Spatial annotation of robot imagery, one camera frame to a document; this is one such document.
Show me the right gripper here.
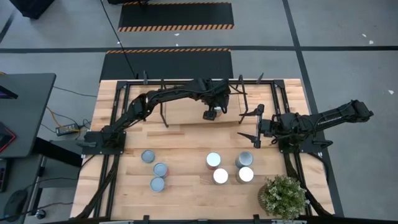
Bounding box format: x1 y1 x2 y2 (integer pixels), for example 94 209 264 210
237 103 275 149

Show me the pineapple can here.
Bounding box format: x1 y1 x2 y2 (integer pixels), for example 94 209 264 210
205 152 222 170

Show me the peaches can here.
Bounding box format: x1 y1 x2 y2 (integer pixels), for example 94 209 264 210
212 168 229 185

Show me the tin can with grey lid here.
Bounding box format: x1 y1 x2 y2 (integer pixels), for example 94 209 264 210
149 176 166 193

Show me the blue cherries can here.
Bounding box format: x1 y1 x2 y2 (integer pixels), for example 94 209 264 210
235 151 254 169

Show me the oranges can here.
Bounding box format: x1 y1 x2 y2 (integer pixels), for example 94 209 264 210
235 166 255 184

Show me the black hazard-striped floor mat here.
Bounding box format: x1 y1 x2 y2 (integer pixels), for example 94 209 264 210
117 1 235 33
99 48 234 82

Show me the potted green plant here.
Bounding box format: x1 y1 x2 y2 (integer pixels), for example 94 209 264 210
257 174 311 222

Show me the green tuna fish can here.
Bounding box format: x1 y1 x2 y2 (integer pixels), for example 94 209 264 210
141 149 156 164

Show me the chicken soup can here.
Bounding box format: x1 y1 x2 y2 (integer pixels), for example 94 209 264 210
152 162 170 179

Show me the black power adapter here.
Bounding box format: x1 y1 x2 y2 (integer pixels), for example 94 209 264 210
55 123 80 137

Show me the dark grey desk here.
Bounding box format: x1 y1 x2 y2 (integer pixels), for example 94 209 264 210
0 73 57 159

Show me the black case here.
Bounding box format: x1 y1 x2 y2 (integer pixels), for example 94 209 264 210
8 0 56 20

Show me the purple-lit laptop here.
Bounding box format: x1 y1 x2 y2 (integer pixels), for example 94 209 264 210
0 85 19 100

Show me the red-edged black device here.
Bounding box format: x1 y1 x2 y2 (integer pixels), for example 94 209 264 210
0 121 17 154

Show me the black computer mouse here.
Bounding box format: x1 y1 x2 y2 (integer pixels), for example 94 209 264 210
3 189 29 222

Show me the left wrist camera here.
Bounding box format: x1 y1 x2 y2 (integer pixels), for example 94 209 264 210
202 110 218 122

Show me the black cable conduit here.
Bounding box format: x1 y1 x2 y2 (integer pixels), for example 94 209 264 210
74 154 121 219
284 152 333 217

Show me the black aluminium table frame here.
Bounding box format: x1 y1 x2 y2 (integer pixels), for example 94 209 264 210
74 79 335 224

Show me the long black floor cable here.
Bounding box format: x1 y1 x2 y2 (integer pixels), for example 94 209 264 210
99 0 138 79

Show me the thin black floor cable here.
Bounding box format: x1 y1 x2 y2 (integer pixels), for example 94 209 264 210
52 85 98 98

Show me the yellow floor cable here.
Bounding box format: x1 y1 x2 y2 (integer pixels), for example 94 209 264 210
45 106 82 133

